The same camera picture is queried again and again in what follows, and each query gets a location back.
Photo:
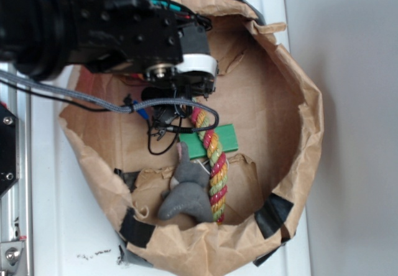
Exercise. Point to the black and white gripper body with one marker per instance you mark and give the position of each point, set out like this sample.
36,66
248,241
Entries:
196,74

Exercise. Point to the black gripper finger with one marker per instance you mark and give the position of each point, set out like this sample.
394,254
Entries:
163,117

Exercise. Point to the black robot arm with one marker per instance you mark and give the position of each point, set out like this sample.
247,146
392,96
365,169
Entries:
161,41

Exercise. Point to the brown paper bag bin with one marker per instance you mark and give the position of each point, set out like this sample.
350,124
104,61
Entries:
277,113

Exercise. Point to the green rectangular block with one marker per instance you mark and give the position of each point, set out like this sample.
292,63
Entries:
226,133

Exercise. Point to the gray plush toy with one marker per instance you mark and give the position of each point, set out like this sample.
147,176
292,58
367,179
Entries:
187,193

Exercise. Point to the white plastic tray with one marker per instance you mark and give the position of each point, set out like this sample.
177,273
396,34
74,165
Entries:
71,234

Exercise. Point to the aluminium frame rail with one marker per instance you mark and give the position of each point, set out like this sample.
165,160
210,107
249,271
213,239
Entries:
16,211

